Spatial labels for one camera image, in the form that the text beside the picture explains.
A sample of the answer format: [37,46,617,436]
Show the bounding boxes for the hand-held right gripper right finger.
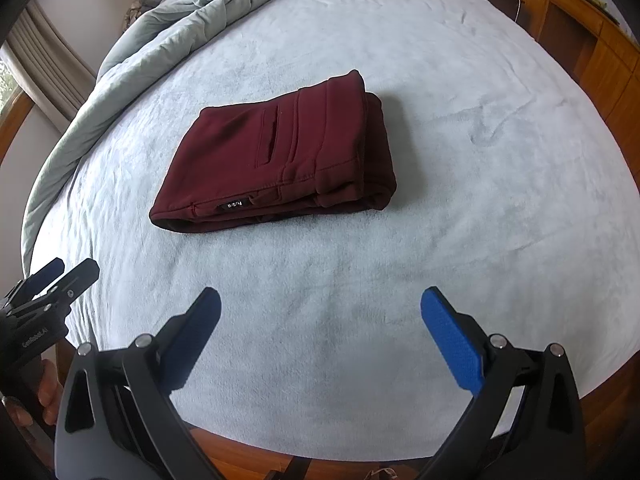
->
[420,286,588,480]

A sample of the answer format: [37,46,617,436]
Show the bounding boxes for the patterned cloth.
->
[121,0,167,27]

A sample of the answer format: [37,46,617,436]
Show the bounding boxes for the maroon pants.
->
[149,69,398,235]

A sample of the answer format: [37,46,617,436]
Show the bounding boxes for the wooden cabinet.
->
[517,0,640,163]

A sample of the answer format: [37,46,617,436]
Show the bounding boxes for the grey duvet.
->
[30,0,386,263]

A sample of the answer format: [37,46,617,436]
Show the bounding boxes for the bed with pale blue sheet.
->
[20,0,640,463]

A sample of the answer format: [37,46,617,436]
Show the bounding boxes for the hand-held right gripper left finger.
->
[52,287,223,480]

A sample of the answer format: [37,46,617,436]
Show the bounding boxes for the person's left hand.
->
[0,359,66,429]

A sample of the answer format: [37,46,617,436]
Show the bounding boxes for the beige curtain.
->
[0,0,98,123]

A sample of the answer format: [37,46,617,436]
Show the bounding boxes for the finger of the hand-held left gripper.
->
[29,258,101,320]
[4,257,67,307]

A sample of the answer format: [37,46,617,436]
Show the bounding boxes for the window with wooden frame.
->
[0,55,37,171]

